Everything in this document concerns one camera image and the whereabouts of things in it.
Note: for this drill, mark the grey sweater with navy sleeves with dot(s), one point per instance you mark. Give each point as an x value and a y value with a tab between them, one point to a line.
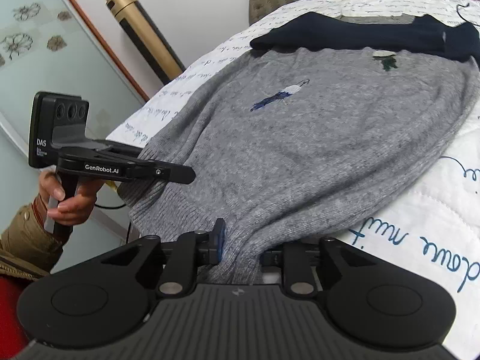
322	123

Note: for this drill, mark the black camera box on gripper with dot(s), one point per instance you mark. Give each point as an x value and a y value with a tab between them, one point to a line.
57	120

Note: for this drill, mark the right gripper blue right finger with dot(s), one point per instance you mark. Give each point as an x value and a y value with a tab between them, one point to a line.
290	263

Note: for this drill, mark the white quilt with blue script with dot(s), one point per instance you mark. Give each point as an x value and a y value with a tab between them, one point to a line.
433	227

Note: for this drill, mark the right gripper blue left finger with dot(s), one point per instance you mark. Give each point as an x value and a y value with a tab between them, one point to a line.
191	251

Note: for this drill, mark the olive jacket left forearm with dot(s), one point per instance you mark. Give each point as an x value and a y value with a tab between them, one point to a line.
28	251

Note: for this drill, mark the frosted glass wardrobe door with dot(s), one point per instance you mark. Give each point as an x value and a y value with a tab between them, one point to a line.
45	47

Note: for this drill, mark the gold and black tower fan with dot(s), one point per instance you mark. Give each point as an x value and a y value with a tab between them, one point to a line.
146	36

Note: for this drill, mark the person's left hand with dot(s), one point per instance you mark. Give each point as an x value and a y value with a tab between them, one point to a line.
52	202

